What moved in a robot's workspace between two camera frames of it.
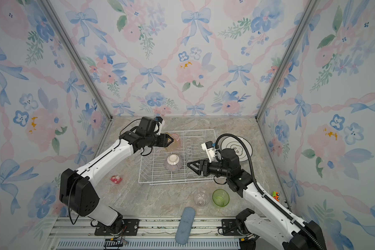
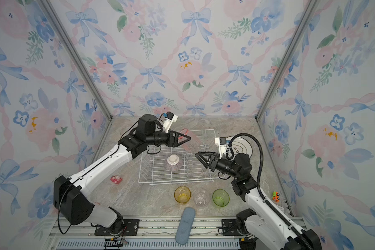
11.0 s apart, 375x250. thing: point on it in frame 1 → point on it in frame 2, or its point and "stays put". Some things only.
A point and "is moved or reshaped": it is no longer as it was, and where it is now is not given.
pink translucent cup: [176, 144] is moved or reshaped
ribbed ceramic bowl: [173, 162] stays put
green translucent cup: [221, 197] stays put
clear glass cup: [201, 198] stays put
